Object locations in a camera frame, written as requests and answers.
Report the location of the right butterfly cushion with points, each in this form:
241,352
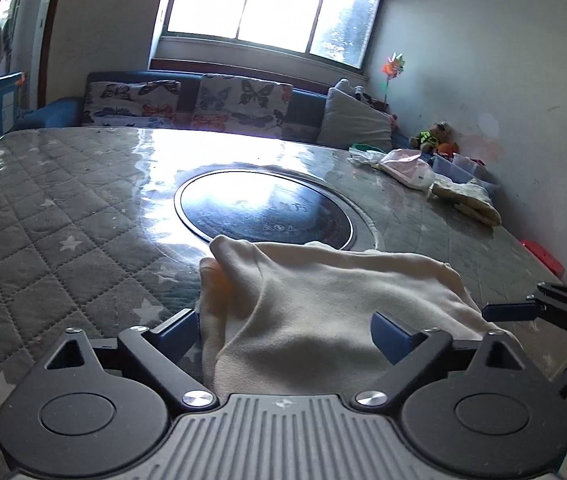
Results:
234,104

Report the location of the round black induction cooktop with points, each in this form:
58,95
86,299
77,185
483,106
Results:
263,206

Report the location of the butterfly cushion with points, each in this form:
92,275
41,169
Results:
234,104
146,104

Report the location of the white plush toy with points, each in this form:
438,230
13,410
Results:
360,94

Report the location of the grey pillow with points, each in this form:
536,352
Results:
348,121

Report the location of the folded yellow green blanket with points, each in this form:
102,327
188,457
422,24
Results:
469,198

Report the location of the left butterfly cushion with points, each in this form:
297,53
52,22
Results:
146,104

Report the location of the green plastic bowl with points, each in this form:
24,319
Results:
367,148

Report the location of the red plastic stool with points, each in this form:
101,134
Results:
545,257

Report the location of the window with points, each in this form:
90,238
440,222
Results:
337,31

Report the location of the cream sweatshirt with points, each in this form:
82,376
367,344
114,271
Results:
295,319

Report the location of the clear plastic storage box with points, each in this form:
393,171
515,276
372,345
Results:
461,169

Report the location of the pink white packaged garment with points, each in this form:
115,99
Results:
402,164

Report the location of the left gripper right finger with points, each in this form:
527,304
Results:
471,408

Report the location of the blue sofa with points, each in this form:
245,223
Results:
303,122

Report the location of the colourful paper pinwheel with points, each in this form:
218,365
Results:
391,69

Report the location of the teddy bear toy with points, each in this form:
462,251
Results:
438,139

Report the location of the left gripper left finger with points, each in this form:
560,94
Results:
90,408

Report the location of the blue cabinet in doorway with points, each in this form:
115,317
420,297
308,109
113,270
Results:
10,89

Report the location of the grey quilted star table mat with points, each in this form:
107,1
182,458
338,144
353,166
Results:
90,238

